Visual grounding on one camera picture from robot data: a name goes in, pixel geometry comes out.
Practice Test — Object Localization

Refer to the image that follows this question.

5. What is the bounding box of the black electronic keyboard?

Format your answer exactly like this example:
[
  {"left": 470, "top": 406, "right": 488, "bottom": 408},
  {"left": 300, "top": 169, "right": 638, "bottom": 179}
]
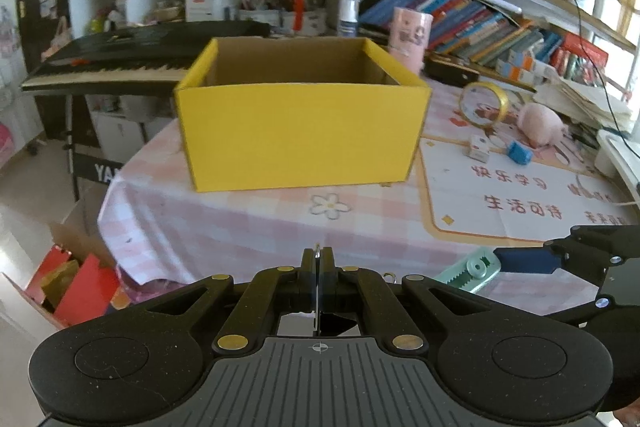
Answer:
[{"left": 20, "top": 21, "right": 271, "bottom": 95}]

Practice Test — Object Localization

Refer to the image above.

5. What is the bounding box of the yellow cardboard box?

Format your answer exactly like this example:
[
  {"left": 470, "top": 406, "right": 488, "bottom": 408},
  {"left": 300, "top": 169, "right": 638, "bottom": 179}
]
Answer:
[{"left": 173, "top": 37, "right": 432, "bottom": 194}]

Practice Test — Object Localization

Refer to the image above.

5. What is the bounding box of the black cable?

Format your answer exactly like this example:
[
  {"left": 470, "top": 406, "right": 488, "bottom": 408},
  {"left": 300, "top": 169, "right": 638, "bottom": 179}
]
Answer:
[{"left": 550, "top": 0, "right": 640, "bottom": 128}]

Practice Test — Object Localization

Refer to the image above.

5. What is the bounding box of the pile of papers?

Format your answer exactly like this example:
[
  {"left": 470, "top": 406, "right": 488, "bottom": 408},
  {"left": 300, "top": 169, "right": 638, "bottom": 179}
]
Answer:
[{"left": 532, "top": 77, "right": 636, "bottom": 130}]

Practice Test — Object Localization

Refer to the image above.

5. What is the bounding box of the desktop with pink printed tablecloth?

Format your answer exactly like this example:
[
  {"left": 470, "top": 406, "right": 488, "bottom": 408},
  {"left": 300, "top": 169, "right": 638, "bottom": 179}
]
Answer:
[{"left": 97, "top": 74, "right": 640, "bottom": 308}]

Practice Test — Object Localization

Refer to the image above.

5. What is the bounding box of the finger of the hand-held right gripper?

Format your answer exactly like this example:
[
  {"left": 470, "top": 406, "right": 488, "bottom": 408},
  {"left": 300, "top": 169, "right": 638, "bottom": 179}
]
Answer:
[
  {"left": 542, "top": 257, "right": 640, "bottom": 333},
  {"left": 492, "top": 225, "right": 640, "bottom": 276}
]

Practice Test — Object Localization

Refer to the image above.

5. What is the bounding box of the small white printed box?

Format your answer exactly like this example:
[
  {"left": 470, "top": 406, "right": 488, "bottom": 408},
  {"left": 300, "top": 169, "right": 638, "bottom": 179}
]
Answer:
[{"left": 467, "top": 136, "right": 491, "bottom": 162}]

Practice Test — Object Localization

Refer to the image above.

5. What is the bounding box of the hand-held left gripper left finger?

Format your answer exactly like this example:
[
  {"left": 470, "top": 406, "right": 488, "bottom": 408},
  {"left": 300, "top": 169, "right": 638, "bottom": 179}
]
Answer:
[{"left": 135, "top": 248, "right": 319, "bottom": 355}]

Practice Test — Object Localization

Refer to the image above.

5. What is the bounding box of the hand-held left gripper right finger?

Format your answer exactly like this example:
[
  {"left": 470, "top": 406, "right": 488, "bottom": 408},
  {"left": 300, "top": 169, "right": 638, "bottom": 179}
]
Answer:
[{"left": 319, "top": 248, "right": 502, "bottom": 355}]

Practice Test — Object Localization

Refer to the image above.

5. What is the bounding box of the red printed box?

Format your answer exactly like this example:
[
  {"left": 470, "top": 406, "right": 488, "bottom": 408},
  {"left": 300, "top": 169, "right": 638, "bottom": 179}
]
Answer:
[{"left": 550, "top": 32, "right": 610, "bottom": 82}]

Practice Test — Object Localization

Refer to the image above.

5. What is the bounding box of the orange blue box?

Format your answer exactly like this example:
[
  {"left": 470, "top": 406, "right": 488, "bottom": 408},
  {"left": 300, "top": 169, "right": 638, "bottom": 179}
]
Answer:
[
  {"left": 495, "top": 58, "right": 540, "bottom": 82},
  {"left": 507, "top": 48, "right": 551, "bottom": 70}
]

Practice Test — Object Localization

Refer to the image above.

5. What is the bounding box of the mint green plastic gadget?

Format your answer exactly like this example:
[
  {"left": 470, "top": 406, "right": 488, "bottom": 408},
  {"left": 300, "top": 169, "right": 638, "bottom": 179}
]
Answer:
[{"left": 434, "top": 247, "right": 502, "bottom": 294}]

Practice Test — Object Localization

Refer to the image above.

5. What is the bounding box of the pink plush pig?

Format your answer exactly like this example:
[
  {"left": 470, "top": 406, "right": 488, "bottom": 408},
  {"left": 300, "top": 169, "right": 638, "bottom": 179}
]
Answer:
[{"left": 515, "top": 103, "right": 568, "bottom": 148}]

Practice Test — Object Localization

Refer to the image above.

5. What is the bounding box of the white pen holder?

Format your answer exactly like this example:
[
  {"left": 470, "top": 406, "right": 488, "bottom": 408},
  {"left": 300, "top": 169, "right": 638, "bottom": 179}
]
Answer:
[{"left": 595, "top": 0, "right": 623, "bottom": 25}]

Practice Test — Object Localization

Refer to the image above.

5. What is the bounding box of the black keyboard stand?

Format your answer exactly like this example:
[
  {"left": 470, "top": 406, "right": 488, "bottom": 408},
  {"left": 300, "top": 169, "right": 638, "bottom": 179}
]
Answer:
[{"left": 65, "top": 92, "right": 126, "bottom": 202}]

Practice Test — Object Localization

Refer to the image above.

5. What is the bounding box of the pink cylindrical tin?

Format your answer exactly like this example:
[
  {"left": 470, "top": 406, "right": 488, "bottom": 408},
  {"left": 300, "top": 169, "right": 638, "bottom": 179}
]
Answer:
[{"left": 389, "top": 7, "right": 433, "bottom": 75}]

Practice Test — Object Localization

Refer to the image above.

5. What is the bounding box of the gold tape roll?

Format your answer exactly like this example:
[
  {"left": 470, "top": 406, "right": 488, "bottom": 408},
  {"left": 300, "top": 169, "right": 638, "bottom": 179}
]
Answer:
[{"left": 459, "top": 82, "right": 511, "bottom": 130}]

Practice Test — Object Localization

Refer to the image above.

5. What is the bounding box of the row of books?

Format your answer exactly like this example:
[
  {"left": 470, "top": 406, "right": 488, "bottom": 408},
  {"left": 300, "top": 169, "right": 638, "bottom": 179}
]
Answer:
[{"left": 360, "top": 0, "right": 566, "bottom": 70}]

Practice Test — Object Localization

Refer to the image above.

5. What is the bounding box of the small blue plastic object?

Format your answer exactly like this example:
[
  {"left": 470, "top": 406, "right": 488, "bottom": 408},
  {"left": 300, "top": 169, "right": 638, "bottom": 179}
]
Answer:
[{"left": 506, "top": 141, "right": 533, "bottom": 165}]

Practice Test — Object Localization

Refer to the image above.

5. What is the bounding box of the brown cardboard box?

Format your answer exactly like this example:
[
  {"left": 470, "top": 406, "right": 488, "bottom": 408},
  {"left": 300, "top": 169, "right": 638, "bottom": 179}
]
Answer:
[{"left": 0, "top": 194, "right": 123, "bottom": 343}]

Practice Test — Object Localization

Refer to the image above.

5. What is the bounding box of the white desk riser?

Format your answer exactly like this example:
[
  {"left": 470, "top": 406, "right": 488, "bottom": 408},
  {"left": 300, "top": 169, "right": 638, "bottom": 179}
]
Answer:
[{"left": 595, "top": 129, "right": 640, "bottom": 208}]

